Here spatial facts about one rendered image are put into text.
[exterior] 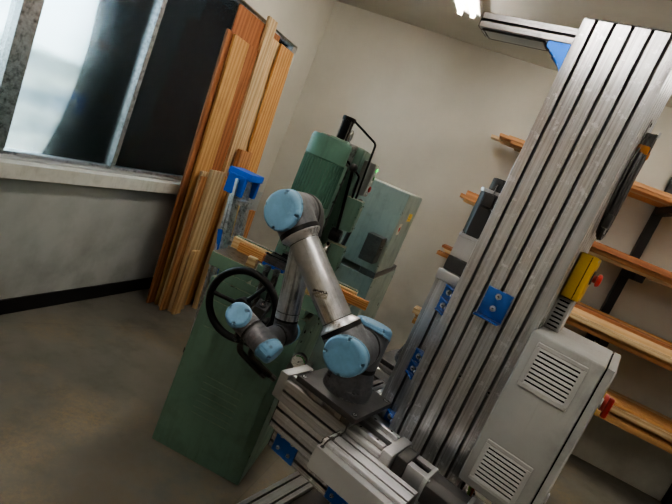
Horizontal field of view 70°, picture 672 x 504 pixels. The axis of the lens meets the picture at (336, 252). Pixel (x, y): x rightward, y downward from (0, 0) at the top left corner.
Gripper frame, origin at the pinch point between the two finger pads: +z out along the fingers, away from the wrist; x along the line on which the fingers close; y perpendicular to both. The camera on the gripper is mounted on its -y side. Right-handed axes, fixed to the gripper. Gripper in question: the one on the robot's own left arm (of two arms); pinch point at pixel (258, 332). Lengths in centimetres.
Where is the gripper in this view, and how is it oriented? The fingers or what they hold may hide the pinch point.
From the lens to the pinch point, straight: 175.9
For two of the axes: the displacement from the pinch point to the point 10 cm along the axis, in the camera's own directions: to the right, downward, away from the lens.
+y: -4.3, 8.4, -3.3
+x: 9.0, 4.1, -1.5
